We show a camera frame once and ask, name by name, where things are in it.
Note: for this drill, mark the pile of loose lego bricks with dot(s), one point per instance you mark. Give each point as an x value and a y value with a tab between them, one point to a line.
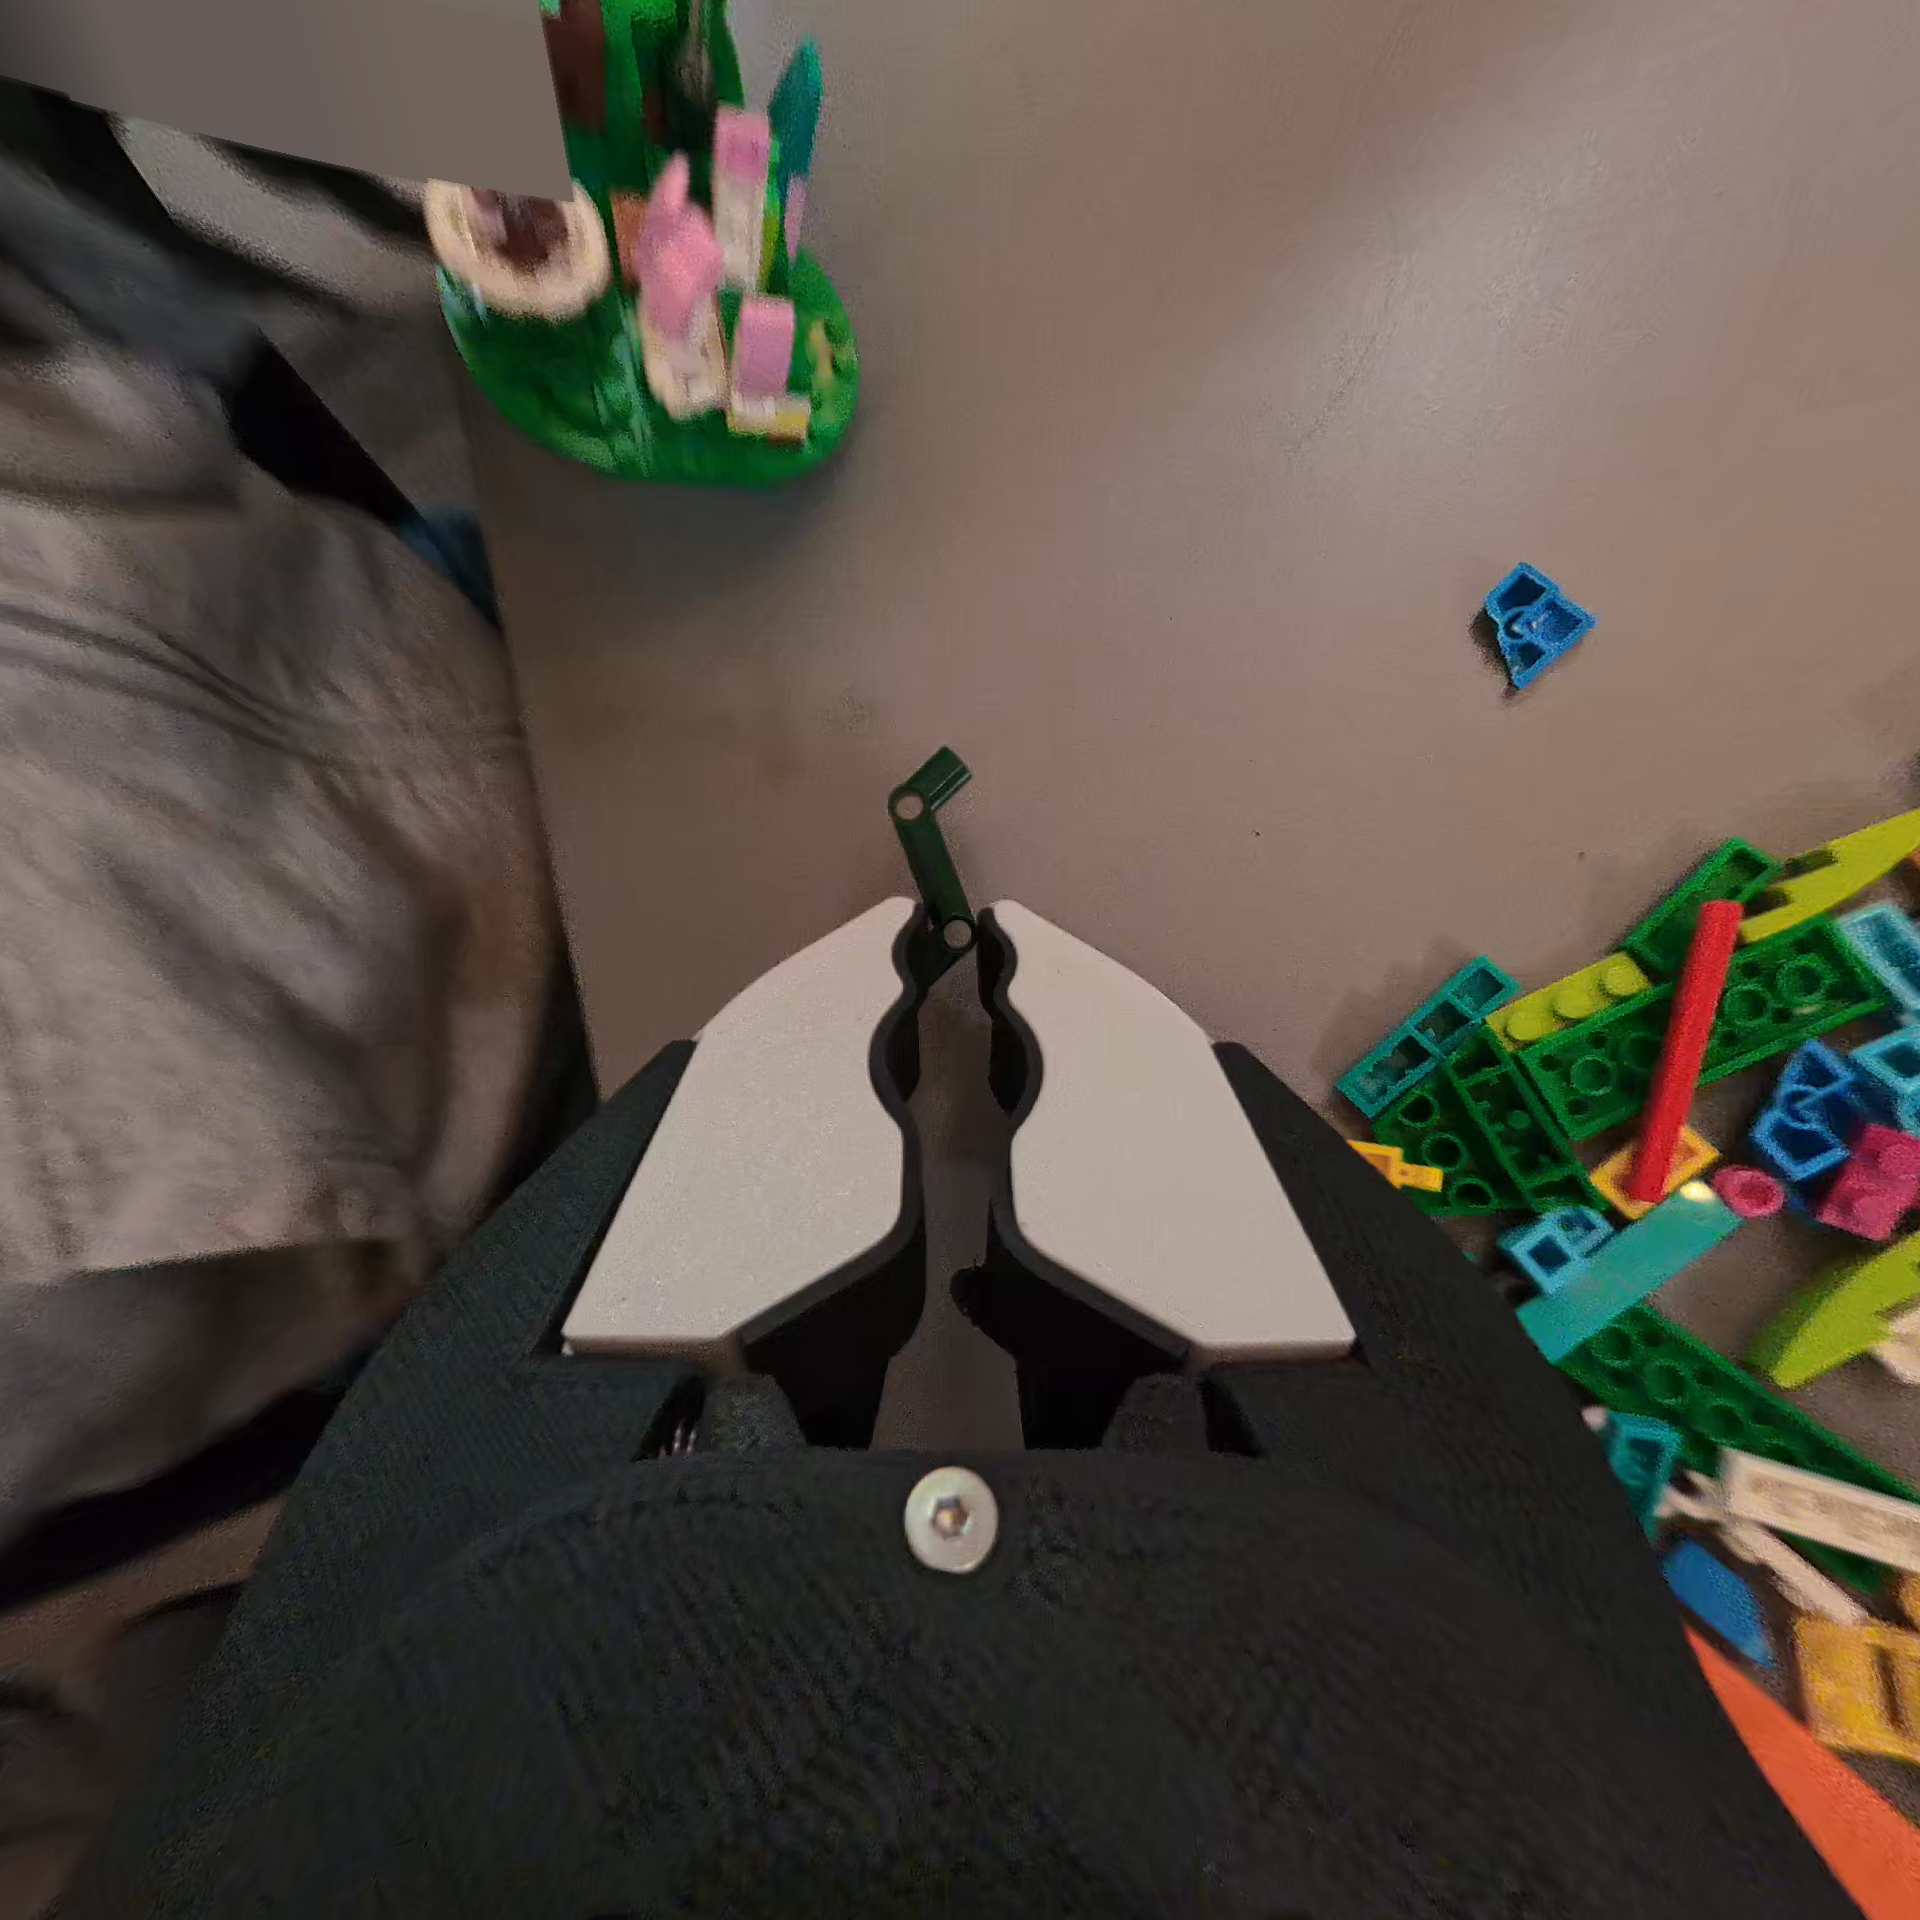
1591	1064

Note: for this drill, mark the grey sweatshirt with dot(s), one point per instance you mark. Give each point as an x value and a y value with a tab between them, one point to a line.
224	900

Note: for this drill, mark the small blue lego brick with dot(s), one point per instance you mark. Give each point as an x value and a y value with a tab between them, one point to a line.
1532	622

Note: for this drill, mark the orange sheet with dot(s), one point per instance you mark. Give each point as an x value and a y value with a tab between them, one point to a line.
1861	1844

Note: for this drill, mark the green lego flower model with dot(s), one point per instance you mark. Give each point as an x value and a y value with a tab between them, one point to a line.
600	391

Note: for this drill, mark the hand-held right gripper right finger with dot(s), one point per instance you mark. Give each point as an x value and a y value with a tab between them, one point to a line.
1155	1170

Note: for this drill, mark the red lego rod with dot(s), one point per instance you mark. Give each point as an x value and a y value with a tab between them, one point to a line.
1689	1035

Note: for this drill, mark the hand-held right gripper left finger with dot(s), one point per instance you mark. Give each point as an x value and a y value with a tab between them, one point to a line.
751	1155

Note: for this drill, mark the dark green lego stem piece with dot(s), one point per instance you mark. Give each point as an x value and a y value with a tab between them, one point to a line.
933	871

